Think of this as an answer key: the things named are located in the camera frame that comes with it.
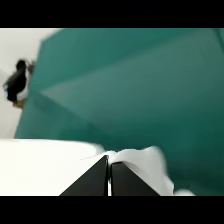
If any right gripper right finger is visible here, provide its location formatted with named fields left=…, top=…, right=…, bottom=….
left=110, top=161, right=161, bottom=197

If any white garment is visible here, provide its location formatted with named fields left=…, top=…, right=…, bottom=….
left=0, top=138, right=196, bottom=197

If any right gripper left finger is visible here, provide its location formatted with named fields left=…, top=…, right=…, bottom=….
left=59, top=154, right=110, bottom=197

